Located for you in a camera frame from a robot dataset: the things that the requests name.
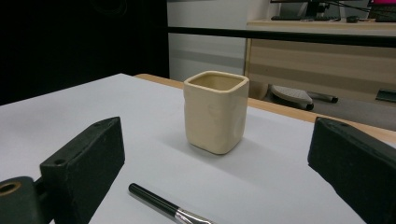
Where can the black computer mouse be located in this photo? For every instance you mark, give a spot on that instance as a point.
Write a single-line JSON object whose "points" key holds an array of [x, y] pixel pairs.
{"points": [[352, 19]]}

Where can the dark computer monitor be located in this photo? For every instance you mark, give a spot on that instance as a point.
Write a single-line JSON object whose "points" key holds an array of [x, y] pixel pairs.
{"points": [[314, 7]]}

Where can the black keyboard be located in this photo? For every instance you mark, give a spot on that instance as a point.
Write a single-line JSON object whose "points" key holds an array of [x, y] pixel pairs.
{"points": [[386, 18], [299, 18]]}

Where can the cream square ceramic cup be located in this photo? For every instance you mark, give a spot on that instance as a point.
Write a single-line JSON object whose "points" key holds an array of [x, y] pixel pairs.
{"points": [[214, 121]]}

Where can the monitor with pink screen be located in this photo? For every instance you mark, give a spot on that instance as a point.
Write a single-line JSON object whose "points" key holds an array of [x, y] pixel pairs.
{"points": [[384, 2]]}

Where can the black horizontal rail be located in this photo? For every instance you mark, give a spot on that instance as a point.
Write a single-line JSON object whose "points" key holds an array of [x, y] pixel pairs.
{"points": [[280, 34]]}

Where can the light wooden office desk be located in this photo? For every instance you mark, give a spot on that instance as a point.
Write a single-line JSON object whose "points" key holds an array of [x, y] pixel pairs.
{"points": [[317, 65]]}

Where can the black curtain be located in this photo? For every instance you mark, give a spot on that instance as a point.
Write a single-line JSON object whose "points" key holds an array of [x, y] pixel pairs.
{"points": [[77, 40]]}

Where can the grey wheeled chair base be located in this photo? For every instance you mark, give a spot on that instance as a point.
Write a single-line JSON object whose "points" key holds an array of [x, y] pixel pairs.
{"points": [[291, 95]]}

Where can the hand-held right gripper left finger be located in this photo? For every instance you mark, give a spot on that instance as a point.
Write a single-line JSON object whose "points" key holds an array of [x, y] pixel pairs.
{"points": [[84, 168]]}

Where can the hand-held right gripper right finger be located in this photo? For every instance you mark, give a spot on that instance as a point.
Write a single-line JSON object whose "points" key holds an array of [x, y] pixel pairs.
{"points": [[358, 168]]}

